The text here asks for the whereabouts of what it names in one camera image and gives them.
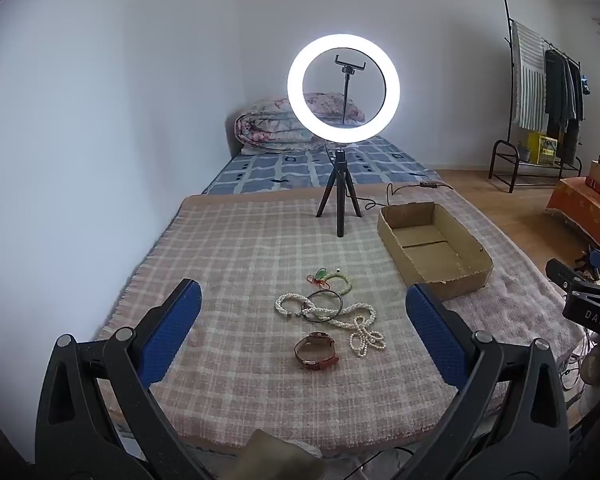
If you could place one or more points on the dark hanging clothes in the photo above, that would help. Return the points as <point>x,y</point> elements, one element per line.
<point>560,90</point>

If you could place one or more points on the yellow box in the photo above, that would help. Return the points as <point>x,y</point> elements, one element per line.
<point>542,147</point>

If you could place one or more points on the striped towel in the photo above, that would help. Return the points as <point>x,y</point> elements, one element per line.
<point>527,75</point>

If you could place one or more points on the thin dark bangle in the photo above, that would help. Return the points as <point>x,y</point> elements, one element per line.
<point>341,301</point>

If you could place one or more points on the pink plaid blanket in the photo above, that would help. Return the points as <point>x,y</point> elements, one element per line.
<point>240,260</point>

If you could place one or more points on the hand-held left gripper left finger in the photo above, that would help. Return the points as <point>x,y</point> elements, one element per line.
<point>172,330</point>

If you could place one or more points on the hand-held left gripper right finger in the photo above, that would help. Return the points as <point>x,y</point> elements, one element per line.
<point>437,340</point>

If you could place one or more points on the black clothes rack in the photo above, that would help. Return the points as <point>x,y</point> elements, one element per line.
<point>508,40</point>

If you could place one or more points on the orange covered furniture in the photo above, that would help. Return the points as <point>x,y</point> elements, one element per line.
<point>580,205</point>

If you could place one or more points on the black phone holder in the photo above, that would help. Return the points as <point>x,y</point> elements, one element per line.
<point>349,90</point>

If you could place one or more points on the folded floral quilt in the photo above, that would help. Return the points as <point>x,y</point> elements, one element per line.
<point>265,125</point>

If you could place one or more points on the brown leather watch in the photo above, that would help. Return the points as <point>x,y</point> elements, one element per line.
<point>325,362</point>

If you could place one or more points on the olive cloth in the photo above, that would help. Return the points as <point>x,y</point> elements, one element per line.
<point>280,460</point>

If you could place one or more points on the black tripod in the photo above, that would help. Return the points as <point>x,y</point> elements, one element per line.
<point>341,195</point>

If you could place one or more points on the shallow cardboard box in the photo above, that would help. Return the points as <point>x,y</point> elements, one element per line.
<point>430,245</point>

